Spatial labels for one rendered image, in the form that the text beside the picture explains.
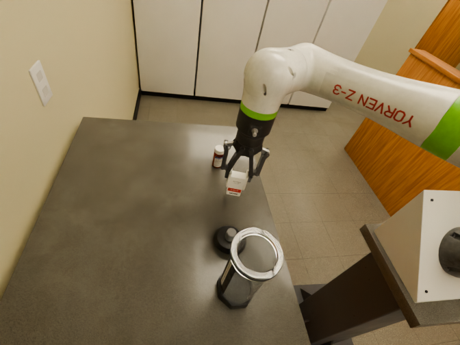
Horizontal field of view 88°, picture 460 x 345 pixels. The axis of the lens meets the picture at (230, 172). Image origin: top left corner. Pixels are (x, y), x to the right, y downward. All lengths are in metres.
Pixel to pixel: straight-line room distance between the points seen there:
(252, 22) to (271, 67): 2.33
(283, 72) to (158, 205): 0.54
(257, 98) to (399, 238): 0.65
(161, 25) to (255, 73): 2.30
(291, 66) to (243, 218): 0.49
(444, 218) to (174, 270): 0.80
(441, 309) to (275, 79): 0.83
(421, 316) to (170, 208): 0.80
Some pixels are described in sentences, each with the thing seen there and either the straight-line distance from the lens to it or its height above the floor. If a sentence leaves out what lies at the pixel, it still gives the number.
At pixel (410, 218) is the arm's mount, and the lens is 0.92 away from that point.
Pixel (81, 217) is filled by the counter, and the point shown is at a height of 0.94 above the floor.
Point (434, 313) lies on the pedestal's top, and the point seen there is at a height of 0.94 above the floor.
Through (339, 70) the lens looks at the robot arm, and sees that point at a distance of 0.59.
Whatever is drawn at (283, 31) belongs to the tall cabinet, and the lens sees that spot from 2.96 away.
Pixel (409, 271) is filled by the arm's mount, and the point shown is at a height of 0.98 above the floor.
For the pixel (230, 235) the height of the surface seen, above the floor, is 1.01.
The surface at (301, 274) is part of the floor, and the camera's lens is 1.91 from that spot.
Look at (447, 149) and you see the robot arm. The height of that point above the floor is 1.41.
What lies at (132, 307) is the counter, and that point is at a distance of 0.69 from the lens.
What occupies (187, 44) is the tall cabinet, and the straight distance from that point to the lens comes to 2.83.
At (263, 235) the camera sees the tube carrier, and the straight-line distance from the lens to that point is 0.53.
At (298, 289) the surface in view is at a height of 0.02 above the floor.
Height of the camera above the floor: 1.60
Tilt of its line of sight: 46 degrees down
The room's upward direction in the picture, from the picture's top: 15 degrees clockwise
